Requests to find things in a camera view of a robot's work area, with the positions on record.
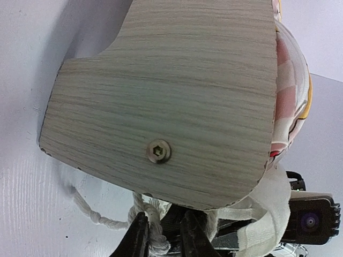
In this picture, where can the wooden pet bed frame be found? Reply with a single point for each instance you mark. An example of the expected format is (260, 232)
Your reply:
(180, 106)

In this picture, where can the duck print ruffled bed cover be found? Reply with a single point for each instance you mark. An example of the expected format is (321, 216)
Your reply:
(266, 208)

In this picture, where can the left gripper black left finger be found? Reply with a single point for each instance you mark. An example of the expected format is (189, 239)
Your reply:
(135, 241)

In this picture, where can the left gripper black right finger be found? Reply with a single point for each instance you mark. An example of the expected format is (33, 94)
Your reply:
(194, 242)

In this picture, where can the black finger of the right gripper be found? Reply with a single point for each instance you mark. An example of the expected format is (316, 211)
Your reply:
(225, 240)

